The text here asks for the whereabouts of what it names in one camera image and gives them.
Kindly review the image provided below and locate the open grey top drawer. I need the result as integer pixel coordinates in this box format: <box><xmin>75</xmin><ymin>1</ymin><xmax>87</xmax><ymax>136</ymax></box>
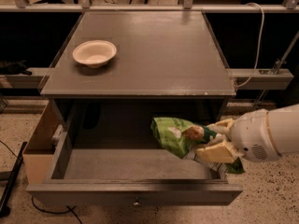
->
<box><xmin>27</xmin><ymin>104</ymin><xmax>242</xmax><ymax>206</ymax></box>

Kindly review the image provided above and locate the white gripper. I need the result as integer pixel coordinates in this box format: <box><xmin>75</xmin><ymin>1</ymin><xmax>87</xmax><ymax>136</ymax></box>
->
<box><xmin>195</xmin><ymin>109</ymin><xmax>280</xmax><ymax>163</ymax></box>

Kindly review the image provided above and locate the metal frame rail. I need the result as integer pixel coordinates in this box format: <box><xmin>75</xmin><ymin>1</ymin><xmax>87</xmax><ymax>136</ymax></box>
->
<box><xmin>0</xmin><ymin>0</ymin><xmax>299</xmax><ymax>13</ymax></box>

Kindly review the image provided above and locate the grey drawer cabinet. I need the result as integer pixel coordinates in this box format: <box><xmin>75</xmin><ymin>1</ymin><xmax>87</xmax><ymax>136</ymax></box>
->
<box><xmin>41</xmin><ymin>11</ymin><xmax>235</xmax><ymax>134</ymax></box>

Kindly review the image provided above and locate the black bar on floor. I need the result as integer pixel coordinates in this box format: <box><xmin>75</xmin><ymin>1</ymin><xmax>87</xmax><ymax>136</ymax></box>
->
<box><xmin>0</xmin><ymin>142</ymin><xmax>27</xmax><ymax>218</ymax></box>

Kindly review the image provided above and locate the white paper bowl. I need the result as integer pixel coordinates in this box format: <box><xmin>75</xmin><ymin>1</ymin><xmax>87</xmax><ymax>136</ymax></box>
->
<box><xmin>72</xmin><ymin>40</ymin><xmax>117</xmax><ymax>68</ymax></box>

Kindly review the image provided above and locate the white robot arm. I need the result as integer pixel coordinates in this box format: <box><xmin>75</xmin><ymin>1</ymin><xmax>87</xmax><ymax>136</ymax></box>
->
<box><xmin>195</xmin><ymin>105</ymin><xmax>299</xmax><ymax>163</ymax></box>

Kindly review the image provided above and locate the black object on rail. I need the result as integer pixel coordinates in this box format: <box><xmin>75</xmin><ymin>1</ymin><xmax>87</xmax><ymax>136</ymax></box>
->
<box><xmin>0</xmin><ymin>60</ymin><xmax>32</xmax><ymax>76</ymax></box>

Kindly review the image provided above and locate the small metal drawer knob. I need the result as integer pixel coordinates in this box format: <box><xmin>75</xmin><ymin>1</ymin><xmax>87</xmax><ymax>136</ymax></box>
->
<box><xmin>133</xmin><ymin>197</ymin><xmax>141</xmax><ymax>207</ymax></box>

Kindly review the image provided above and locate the black floor cable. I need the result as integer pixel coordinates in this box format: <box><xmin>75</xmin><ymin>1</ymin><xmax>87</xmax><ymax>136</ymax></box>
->
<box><xmin>31</xmin><ymin>196</ymin><xmax>84</xmax><ymax>224</ymax></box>

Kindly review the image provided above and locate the white cable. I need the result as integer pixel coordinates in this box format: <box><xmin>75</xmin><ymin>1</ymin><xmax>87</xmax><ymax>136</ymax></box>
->
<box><xmin>234</xmin><ymin>2</ymin><xmax>265</xmax><ymax>90</ymax></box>

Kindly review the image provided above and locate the green rice chip bag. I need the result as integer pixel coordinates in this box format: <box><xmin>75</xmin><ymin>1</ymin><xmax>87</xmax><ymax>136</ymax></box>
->
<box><xmin>150</xmin><ymin>117</ymin><xmax>245</xmax><ymax>175</ymax></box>

